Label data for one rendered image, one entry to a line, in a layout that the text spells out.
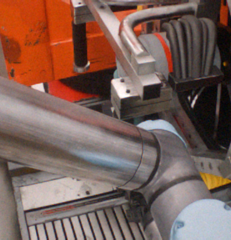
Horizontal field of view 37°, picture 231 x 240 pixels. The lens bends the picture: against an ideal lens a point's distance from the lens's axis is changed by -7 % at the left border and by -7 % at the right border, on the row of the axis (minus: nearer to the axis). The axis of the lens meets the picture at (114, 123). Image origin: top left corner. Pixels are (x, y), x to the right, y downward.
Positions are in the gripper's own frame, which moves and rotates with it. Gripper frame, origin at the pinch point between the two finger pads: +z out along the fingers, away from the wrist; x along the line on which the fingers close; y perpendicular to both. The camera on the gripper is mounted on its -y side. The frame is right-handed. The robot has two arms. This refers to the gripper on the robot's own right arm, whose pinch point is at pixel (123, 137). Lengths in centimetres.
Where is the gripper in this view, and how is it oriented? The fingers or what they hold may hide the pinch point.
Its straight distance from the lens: 65.7
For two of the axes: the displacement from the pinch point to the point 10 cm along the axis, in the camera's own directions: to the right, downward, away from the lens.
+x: -9.5, 2.1, -2.2
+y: 0.0, -7.1, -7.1
